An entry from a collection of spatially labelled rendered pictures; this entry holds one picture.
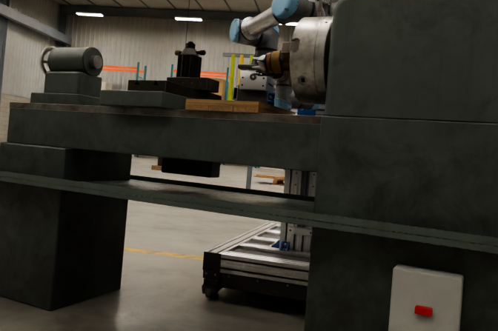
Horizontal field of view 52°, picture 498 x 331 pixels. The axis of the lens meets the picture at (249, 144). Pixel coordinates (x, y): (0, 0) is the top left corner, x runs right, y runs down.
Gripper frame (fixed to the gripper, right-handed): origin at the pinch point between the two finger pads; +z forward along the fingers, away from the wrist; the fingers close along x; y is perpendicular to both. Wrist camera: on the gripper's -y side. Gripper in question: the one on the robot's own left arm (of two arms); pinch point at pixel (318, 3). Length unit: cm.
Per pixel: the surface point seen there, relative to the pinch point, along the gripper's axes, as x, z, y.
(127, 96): 18, 52, 62
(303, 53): 17.0, 33.3, -5.7
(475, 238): 13, 87, -63
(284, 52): 15.5, 31.7, 1.9
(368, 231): 12, 89, -35
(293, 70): 14.0, 38.1, -2.0
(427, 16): 26, 27, -45
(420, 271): 8, 97, -50
